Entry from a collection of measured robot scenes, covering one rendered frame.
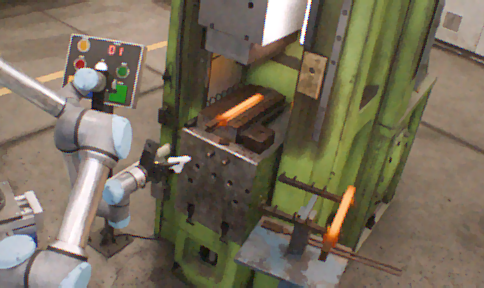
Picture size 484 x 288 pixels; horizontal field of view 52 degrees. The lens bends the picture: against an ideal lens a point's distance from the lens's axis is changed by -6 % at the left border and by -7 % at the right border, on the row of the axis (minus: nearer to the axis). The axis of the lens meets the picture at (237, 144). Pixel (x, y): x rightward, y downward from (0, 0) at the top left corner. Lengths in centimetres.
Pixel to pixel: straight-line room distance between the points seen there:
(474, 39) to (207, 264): 533
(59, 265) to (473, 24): 636
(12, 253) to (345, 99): 130
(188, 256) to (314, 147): 93
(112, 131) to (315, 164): 101
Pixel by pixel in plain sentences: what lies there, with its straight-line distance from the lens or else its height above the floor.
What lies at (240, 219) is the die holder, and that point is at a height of 61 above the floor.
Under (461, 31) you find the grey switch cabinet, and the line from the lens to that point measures 720.
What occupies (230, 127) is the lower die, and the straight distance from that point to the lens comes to 215.
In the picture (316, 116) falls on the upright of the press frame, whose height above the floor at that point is 110.
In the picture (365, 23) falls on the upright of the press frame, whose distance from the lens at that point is 192.
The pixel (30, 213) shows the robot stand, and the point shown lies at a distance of 202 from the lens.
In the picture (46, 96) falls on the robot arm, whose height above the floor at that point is 125.
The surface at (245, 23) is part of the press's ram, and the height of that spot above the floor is 143.
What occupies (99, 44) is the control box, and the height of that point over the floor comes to 118.
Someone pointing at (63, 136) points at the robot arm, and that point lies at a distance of 154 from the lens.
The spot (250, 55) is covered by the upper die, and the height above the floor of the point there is 131.
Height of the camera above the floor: 206
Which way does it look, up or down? 32 degrees down
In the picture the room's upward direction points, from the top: 9 degrees clockwise
